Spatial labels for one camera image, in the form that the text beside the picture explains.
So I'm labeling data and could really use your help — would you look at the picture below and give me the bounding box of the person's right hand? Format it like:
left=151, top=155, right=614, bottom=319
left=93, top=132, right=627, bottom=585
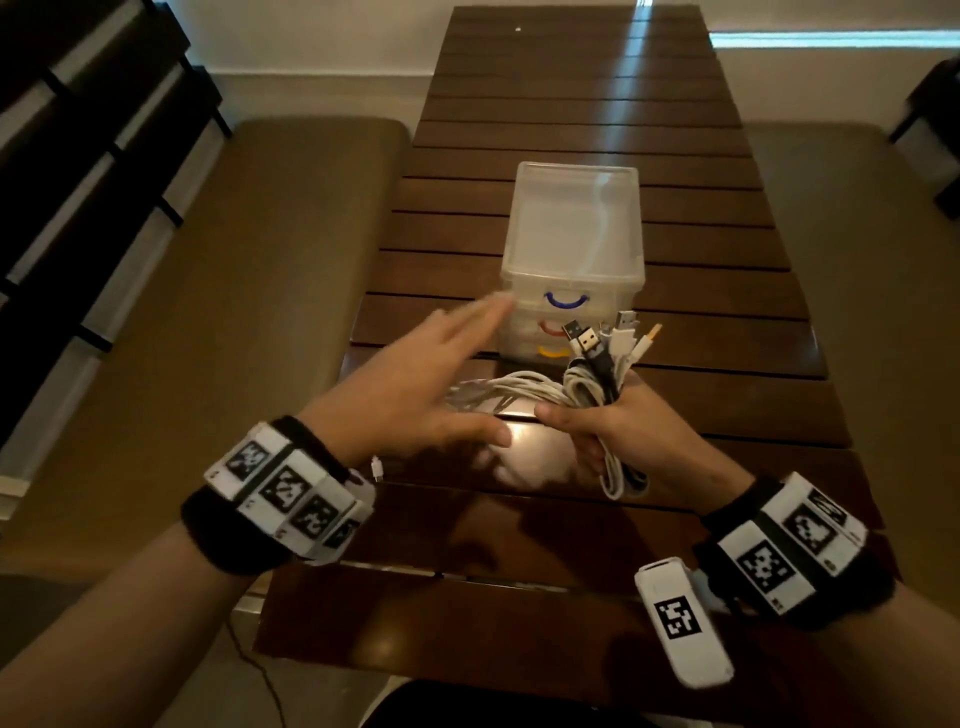
left=533, top=371, right=755, bottom=519

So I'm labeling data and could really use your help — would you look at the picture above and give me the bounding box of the person's left hand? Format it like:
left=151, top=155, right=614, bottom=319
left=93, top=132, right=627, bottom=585
left=298, top=292, right=517, bottom=468

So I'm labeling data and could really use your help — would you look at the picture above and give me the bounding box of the tangle of white cables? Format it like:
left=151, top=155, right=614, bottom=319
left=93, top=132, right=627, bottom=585
left=442, top=309, right=665, bottom=502

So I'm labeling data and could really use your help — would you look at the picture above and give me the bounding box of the clear drawer yellow handle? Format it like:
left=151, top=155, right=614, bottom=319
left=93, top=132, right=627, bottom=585
left=496, top=337, right=579, bottom=361

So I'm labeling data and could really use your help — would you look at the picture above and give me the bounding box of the clear drawer red handle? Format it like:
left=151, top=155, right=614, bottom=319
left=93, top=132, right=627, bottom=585
left=498, top=307, right=579, bottom=343

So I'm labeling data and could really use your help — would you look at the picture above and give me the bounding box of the clear drawer blue handle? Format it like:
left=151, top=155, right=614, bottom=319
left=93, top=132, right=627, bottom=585
left=500, top=273, right=645, bottom=316

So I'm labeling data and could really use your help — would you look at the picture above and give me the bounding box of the clear plastic three-drawer organiser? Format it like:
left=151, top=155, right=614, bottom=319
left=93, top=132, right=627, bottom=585
left=494, top=161, right=646, bottom=361

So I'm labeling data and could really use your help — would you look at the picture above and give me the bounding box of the person's left forearm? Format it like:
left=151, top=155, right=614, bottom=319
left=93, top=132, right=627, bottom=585
left=0, top=521, right=256, bottom=728

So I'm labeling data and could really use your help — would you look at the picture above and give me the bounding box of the person's right forearm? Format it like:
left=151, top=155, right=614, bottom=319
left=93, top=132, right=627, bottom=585
left=813, top=581, right=960, bottom=728

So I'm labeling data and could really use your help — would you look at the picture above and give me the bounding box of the person's black garment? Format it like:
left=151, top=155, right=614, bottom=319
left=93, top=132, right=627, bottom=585
left=382, top=680, right=661, bottom=728

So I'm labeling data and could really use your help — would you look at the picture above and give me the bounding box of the black marker wristband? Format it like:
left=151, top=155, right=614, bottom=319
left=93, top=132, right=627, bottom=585
left=179, top=416, right=376, bottom=577
left=693, top=472, right=898, bottom=631

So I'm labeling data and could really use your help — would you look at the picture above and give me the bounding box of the brown bench cushion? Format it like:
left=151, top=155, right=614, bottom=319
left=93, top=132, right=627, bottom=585
left=0, top=116, right=412, bottom=583
left=746, top=121, right=960, bottom=601

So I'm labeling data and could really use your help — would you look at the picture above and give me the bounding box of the brown slatted wooden table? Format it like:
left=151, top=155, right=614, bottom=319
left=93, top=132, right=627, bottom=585
left=254, top=5, right=901, bottom=721

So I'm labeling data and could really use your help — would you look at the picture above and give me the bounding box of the thin black camera cable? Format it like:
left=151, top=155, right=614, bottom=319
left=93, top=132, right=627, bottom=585
left=224, top=622, right=290, bottom=728

